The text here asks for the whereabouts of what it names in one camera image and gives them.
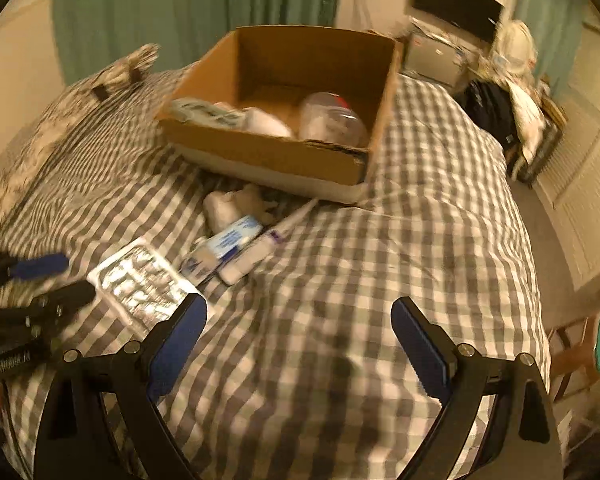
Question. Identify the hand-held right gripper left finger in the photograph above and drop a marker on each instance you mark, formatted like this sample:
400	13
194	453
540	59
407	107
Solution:
180	340

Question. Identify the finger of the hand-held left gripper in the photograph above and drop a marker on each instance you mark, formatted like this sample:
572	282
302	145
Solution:
42	264
72	294

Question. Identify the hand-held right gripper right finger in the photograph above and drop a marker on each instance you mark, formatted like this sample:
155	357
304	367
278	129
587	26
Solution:
424	350

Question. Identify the silver blister pack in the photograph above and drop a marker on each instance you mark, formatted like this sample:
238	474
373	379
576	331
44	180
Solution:
137	282

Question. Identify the brown cardboard box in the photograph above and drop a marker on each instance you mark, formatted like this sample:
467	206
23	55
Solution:
260	152

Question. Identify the white tube purple cap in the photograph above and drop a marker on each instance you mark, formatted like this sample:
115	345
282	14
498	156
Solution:
245	262

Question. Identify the blue and white toothpaste box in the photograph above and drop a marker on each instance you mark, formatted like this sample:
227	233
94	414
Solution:
225	245

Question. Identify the grey checkered blanket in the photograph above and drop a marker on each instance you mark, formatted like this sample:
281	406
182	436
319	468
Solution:
330	285

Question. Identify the patterned grey pillow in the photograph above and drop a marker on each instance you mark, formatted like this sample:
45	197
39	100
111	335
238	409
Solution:
45	130

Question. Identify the crumpled white cloth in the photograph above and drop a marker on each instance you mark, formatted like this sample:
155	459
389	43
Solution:
225	207

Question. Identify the wooden chair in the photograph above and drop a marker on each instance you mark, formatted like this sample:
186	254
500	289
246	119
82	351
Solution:
575	355

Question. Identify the patterned white packet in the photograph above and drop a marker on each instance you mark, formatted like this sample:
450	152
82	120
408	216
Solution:
207	111

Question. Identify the white cloth bundle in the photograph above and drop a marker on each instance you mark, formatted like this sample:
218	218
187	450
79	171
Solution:
267	121

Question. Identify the white louvered door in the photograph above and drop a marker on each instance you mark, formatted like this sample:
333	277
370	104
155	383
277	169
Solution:
585	170

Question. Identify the clear plastic jar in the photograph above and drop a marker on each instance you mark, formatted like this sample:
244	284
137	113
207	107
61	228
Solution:
332	120

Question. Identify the black backpack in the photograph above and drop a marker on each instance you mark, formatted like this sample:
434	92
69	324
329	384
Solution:
490	110

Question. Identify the silver mini fridge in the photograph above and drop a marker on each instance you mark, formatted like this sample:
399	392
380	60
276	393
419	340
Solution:
432	57

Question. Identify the wide green curtain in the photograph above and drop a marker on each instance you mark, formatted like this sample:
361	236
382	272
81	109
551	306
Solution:
180	5

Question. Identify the pile of white clothes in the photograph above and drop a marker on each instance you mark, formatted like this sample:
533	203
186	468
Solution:
517	50

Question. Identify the black flat screen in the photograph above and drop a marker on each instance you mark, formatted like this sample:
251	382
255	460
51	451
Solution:
455	2

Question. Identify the narrow green curtain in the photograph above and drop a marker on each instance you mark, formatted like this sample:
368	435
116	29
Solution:
550	10

